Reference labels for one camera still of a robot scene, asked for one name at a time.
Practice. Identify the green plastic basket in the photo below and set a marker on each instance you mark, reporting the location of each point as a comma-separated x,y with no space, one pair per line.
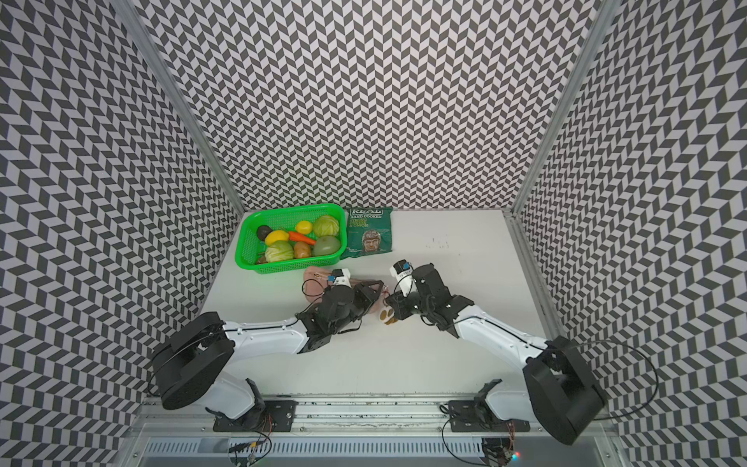
250,254

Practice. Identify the brown toy potato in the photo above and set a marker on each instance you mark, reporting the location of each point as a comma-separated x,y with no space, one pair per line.
302,250

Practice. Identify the brown bear keychain decoration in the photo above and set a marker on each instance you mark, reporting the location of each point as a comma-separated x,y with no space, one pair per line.
388,316

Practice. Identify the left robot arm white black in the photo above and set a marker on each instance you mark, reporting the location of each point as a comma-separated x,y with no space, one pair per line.
189,368

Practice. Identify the pink corduroy bag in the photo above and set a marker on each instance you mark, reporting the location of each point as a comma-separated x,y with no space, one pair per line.
315,281

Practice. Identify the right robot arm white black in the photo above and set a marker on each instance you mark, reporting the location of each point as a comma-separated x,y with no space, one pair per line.
557,388

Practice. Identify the yellow toy lemon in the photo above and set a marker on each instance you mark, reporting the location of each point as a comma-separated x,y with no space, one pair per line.
304,227

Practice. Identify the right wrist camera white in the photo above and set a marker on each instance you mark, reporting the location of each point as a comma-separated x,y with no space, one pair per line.
402,272

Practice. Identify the dark toy avocado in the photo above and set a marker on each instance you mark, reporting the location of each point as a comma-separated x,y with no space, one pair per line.
263,232

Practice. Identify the left corner aluminium post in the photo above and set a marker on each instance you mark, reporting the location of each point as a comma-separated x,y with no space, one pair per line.
127,13

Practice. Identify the yellow toy pepper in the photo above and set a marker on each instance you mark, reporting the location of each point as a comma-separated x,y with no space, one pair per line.
275,236

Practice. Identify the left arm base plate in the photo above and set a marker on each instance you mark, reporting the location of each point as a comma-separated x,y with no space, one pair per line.
276,415

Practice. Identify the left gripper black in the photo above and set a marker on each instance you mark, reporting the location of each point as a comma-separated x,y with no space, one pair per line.
368,294

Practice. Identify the green toy mango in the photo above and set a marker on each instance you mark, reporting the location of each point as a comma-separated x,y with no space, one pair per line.
326,245

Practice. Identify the right corner aluminium post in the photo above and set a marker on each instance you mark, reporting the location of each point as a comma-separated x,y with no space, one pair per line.
591,45

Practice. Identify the right base wiring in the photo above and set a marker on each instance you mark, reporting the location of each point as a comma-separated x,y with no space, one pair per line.
484,446

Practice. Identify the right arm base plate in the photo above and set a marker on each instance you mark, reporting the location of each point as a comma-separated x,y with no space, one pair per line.
472,416

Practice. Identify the base wiring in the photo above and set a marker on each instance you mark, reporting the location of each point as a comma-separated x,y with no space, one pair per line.
254,446
484,446

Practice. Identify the left base wiring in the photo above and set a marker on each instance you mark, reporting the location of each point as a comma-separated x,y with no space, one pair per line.
254,446

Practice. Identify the aluminium front rail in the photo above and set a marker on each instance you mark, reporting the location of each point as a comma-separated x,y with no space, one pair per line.
328,415

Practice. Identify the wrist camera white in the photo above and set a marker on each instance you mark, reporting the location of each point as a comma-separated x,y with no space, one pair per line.
402,272
339,277

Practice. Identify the green toy cabbage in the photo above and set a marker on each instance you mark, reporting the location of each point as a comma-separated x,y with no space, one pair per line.
326,226

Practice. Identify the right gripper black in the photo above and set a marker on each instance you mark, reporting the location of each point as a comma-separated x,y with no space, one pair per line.
398,304

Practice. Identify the light green toy lettuce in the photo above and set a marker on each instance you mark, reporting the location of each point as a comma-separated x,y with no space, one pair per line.
280,251

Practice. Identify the corner aluminium post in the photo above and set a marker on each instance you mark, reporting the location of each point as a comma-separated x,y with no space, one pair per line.
127,13
591,45

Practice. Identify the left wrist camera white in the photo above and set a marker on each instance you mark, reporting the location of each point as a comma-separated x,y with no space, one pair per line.
339,277

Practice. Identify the orange toy carrot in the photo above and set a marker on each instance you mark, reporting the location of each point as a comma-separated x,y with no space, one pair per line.
295,237

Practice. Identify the green crisps packet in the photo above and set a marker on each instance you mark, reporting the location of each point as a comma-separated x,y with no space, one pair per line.
369,232

